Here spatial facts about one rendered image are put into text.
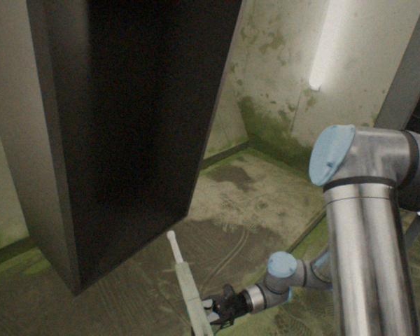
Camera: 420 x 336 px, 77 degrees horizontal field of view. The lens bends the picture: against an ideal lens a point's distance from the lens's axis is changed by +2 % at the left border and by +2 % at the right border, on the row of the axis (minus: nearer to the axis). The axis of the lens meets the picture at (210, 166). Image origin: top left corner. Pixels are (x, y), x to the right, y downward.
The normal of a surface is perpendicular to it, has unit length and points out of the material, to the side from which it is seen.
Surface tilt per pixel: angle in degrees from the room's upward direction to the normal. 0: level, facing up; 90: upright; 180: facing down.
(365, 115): 90
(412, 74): 90
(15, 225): 57
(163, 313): 0
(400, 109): 90
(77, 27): 102
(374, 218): 38
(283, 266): 5
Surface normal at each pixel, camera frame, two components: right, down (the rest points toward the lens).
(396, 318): -0.06, -0.39
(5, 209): 0.64, -0.12
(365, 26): -0.70, 0.33
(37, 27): 0.75, 0.54
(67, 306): 0.07, -0.85
